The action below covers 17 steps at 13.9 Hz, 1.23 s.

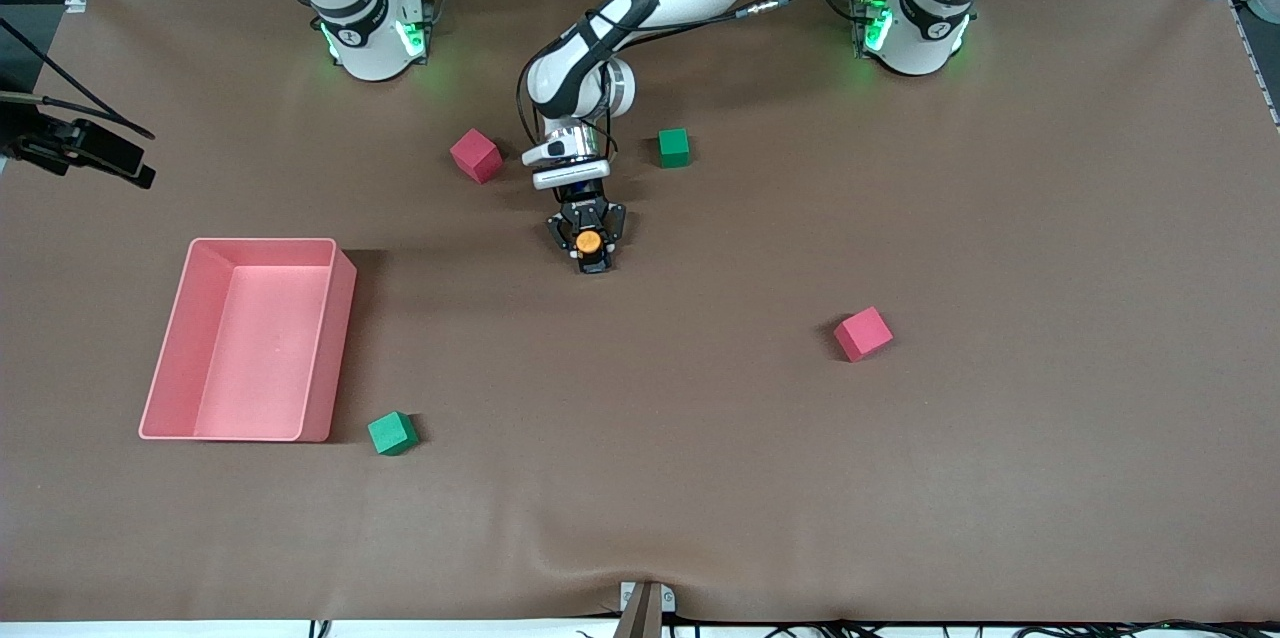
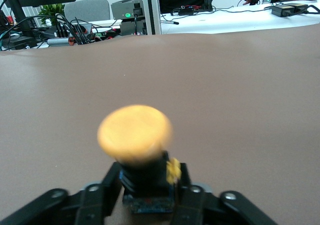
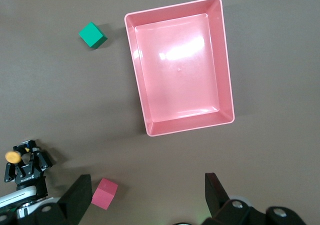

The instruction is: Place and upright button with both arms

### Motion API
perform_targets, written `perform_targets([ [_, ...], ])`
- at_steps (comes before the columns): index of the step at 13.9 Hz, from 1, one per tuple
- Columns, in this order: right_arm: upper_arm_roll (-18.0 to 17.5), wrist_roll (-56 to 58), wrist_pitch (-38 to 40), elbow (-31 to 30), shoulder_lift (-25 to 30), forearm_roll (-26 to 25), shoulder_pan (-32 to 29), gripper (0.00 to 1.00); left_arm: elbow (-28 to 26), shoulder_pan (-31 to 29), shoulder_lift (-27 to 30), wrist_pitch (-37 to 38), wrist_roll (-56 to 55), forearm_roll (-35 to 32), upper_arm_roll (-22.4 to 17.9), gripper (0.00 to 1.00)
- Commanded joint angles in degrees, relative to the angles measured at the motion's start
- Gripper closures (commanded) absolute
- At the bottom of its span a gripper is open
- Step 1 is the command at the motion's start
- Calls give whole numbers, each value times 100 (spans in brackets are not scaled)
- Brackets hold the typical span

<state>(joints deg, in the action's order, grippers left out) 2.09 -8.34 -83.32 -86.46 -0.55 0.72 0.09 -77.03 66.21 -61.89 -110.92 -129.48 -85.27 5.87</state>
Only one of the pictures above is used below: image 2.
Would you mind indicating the flat black box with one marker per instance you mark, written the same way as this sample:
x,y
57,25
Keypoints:
x,y
17,43

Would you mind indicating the black monitor stand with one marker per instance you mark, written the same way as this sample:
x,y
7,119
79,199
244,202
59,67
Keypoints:
x,y
17,12

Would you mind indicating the large black power adapter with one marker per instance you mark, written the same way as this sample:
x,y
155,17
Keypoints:
x,y
285,10

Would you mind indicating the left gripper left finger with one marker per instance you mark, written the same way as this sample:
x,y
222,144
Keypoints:
x,y
75,207

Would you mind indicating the grey device with green light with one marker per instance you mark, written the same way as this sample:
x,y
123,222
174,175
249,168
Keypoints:
x,y
122,8

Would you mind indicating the grey metal box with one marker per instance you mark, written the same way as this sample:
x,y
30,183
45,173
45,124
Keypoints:
x,y
127,27

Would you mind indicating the grey office chair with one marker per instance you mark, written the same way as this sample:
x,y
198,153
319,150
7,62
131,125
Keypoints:
x,y
87,10

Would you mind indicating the yellow mushroom push button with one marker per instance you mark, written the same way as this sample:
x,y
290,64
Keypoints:
x,y
135,130

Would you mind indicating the green potted plant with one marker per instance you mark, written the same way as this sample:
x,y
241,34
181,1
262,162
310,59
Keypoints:
x,y
51,10

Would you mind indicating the large table cover mat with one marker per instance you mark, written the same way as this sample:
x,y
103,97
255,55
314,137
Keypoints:
x,y
225,97

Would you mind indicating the aluminium upright post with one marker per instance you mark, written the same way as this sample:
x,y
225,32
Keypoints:
x,y
150,10

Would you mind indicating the white work table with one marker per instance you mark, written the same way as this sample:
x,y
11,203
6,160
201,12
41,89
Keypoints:
x,y
237,20

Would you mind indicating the black ribbed stick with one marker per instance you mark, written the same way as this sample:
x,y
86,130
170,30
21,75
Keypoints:
x,y
172,23

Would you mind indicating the grey metal cylinder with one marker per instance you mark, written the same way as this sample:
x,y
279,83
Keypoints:
x,y
57,42

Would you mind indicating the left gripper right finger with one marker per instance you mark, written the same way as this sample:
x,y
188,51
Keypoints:
x,y
205,210

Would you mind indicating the small black power brick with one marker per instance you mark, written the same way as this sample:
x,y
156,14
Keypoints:
x,y
183,10

